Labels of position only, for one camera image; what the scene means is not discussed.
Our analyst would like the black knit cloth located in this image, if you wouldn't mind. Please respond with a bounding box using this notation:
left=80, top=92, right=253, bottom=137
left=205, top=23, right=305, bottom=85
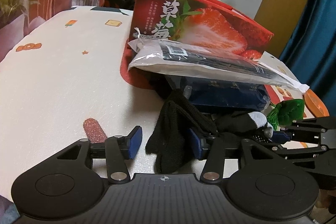
left=145, top=90, right=217, bottom=174

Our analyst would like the black and white glove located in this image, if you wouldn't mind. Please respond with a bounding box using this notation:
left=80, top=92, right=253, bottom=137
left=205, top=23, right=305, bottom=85
left=213, top=111, right=274, bottom=139

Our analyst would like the dark blue packaged textile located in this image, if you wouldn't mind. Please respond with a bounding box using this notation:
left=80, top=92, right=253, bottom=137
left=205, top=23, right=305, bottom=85
left=166, top=75, right=270, bottom=111

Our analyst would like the orange plate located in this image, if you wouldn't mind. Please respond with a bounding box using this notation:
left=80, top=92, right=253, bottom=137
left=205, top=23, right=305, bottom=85
left=304, top=89, right=330, bottom=118

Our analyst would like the white patterned tablecloth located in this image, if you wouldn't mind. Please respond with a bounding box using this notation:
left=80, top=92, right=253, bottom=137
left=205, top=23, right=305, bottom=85
left=1, top=7, right=163, bottom=198

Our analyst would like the plastic bag with black garment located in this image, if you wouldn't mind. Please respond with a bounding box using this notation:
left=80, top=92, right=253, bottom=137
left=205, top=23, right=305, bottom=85
left=128, top=32, right=309, bottom=93

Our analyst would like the teal curtain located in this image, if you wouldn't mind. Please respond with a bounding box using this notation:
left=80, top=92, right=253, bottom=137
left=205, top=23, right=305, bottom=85
left=280, top=0, right=335, bottom=116

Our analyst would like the red strawberry cardboard box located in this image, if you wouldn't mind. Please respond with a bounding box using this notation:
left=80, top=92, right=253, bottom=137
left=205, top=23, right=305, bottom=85
left=119, top=0, right=275, bottom=89

